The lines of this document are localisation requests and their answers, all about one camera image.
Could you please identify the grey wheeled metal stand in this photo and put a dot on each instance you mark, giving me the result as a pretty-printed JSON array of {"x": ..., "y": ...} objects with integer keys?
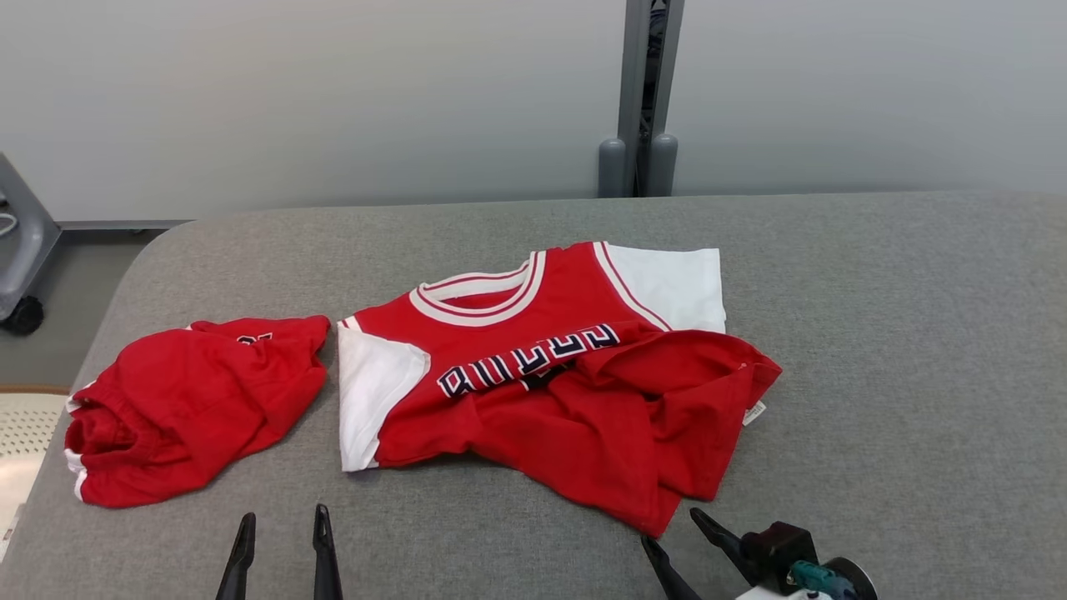
[{"x": 29, "y": 250}]

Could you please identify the red basketball shorts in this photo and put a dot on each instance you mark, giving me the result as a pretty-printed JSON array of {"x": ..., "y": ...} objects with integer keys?
[{"x": 192, "y": 408}]

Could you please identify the grey baseboard rail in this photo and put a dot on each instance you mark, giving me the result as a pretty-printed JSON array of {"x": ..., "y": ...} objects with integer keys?
[{"x": 125, "y": 225}]

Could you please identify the cream perforated laundry basket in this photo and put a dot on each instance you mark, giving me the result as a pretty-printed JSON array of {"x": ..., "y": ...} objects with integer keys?
[{"x": 25, "y": 433}]

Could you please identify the grey wall partition post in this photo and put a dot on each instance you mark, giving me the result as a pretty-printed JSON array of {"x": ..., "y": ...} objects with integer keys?
[{"x": 638, "y": 83}]

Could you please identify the red white basketball jersey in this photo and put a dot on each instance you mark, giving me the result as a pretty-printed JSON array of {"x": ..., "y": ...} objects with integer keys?
[{"x": 567, "y": 417}]

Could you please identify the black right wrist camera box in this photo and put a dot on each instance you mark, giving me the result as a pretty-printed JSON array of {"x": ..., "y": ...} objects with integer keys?
[{"x": 779, "y": 546}]

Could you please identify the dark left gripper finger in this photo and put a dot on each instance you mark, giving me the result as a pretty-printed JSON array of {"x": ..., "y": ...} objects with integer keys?
[
  {"x": 237, "y": 562},
  {"x": 326, "y": 562}
]

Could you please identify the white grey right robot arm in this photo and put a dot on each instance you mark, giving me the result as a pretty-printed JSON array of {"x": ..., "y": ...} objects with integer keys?
[{"x": 859, "y": 579}]

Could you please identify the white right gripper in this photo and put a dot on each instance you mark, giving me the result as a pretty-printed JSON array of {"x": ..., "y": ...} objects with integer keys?
[{"x": 783, "y": 594}]

